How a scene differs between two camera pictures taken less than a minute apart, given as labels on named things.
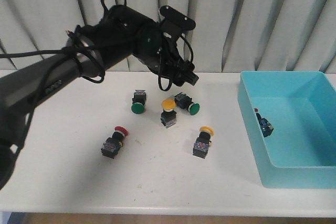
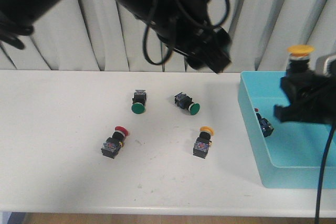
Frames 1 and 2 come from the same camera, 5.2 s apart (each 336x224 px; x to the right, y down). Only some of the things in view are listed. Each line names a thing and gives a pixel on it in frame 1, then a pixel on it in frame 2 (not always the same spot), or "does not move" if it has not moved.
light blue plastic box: [300, 152] does not move
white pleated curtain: [244, 21] does not move
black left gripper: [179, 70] → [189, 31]
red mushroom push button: [111, 145] does not move
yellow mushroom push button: [168, 116] → [298, 59]
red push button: [266, 126] does not move
